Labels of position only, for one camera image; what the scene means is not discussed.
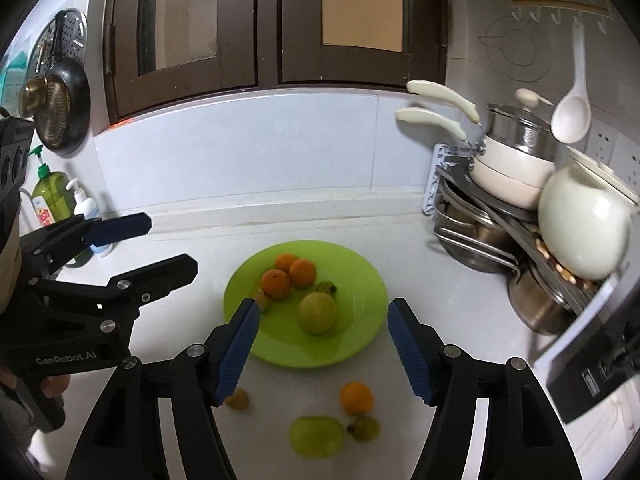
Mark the green dish soap bottle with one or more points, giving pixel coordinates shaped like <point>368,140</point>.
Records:
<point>50,192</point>

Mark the steel pot with lid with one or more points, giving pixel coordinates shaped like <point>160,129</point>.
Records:
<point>520,132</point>

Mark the white wall power outlet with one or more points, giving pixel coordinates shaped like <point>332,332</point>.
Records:
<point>631,170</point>
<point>605,142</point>

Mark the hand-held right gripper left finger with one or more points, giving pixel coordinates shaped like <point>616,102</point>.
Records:
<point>240,350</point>

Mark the white pump bottle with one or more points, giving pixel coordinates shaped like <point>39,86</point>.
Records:
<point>86,207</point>

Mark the small brown fruit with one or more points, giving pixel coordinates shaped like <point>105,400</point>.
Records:
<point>263,301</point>
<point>238,399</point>

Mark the round steel steamer tray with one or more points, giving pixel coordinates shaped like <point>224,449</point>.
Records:
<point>70,30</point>

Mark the small green tomato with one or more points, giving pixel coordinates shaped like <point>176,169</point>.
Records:
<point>327,287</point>
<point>365,427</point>

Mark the black frying pan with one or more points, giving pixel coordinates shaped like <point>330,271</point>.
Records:
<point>75,105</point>

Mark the grey pot rack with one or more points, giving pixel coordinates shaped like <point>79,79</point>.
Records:
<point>442,175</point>

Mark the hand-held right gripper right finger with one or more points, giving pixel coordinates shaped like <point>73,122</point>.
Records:
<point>410,355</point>

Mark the teal and white paper box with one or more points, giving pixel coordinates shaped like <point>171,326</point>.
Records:
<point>12,75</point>

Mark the person's left hand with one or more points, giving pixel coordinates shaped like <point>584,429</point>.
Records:
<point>55,387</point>

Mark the orange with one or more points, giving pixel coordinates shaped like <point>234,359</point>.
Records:
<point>303,272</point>
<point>285,261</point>
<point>275,283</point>
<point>356,397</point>

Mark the white spoon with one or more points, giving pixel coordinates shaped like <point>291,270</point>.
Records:
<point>572,110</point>

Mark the green plate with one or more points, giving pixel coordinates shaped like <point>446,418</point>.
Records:
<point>350,330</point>

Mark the copper strainer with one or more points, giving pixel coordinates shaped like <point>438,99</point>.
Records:
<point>52,110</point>

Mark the small copper pot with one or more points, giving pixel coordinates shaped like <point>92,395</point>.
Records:
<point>32,92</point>

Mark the white ceramic teapot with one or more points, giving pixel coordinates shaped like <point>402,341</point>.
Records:
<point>582,225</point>

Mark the dark brown window door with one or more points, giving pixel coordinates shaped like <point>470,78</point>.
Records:
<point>360,15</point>
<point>175,25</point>

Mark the wide steel pot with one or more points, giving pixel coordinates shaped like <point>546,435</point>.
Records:
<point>470,240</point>

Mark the brown beaded trivet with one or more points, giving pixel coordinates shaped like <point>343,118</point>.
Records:
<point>560,267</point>

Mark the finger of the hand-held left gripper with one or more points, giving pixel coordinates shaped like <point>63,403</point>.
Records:
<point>160,272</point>
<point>120,227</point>

